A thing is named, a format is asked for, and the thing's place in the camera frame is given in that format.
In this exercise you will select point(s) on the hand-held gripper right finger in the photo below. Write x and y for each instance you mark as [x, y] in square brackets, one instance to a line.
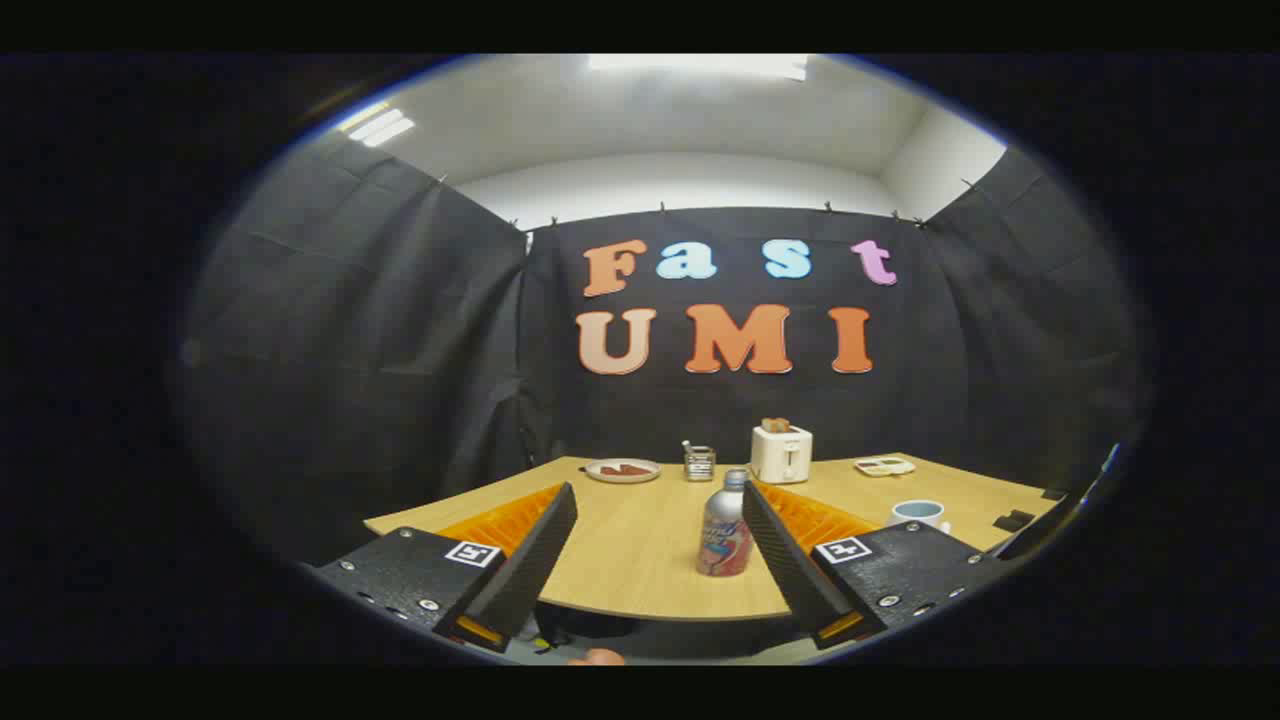
[790, 565]

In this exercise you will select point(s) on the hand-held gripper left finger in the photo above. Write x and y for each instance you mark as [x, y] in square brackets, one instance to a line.
[520, 570]

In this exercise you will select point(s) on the silver juice bottle pink label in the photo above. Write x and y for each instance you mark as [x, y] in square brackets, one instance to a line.
[720, 540]

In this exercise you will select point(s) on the white cup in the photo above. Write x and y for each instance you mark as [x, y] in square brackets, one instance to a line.
[918, 513]

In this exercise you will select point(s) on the white toaster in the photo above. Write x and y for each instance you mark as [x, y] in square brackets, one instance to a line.
[780, 458]

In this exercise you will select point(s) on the wooden table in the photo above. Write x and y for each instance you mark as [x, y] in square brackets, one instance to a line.
[640, 540]

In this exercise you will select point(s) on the small white divided tray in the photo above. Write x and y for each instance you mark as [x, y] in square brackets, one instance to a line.
[884, 466]

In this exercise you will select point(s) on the white round plate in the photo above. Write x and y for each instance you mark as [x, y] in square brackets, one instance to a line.
[622, 479]

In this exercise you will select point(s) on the toast slice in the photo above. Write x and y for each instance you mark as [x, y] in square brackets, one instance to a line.
[776, 425]

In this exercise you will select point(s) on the brown food pieces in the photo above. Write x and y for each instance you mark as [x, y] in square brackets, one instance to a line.
[625, 469]

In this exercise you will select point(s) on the small ceiling light panel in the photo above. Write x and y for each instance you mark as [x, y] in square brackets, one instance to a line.
[378, 126]

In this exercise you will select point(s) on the long ceiling light panel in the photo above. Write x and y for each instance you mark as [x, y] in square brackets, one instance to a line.
[700, 66]

